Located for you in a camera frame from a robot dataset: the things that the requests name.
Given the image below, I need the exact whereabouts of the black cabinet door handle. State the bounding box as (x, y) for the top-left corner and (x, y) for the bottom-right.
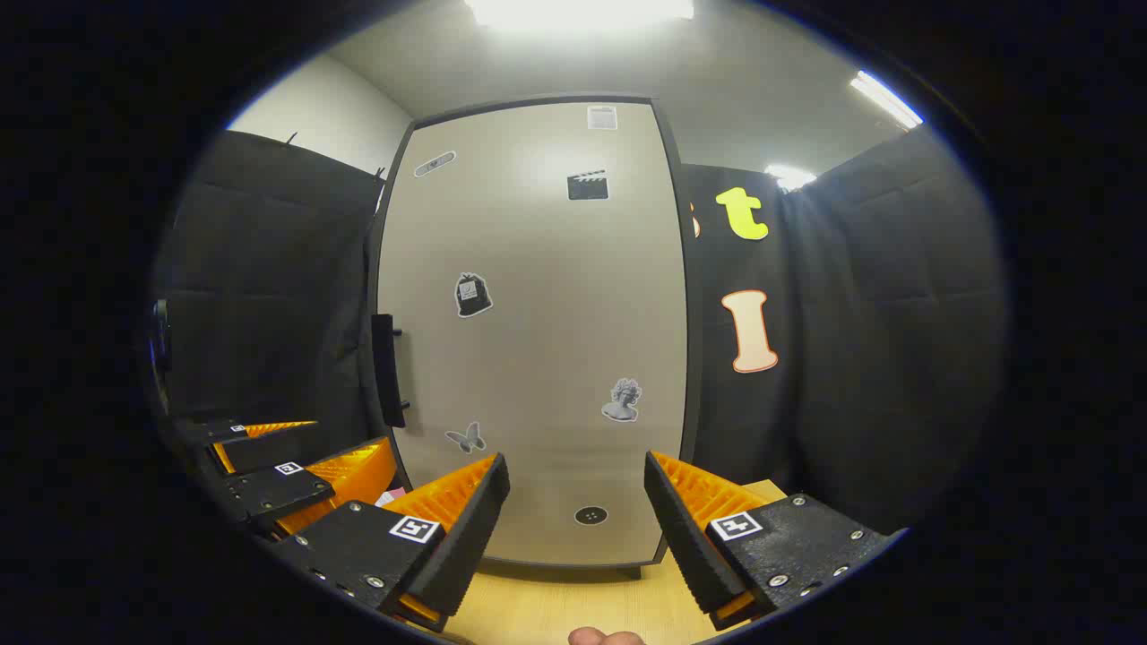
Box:
(371, 314), (411, 429)

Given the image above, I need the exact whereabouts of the black backdrop cloth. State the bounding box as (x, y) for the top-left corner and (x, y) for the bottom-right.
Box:
(152, 125), (1009, 538)

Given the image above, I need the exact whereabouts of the ceiling light panel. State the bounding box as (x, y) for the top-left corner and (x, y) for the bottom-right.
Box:
(464, 0), (695, 28)
(849, 70), (924, 131)
(764, 164), (818, 192)

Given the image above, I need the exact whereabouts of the dark grey cabinet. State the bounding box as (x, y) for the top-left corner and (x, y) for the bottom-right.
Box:
(358, 94), (709, 580)

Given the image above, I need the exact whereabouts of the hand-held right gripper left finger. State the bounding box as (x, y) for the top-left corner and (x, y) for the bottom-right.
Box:
(269, 452), (512, 633)

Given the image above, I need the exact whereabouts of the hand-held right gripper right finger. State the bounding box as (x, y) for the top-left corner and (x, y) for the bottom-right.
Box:
(644, 451), (906, 632)

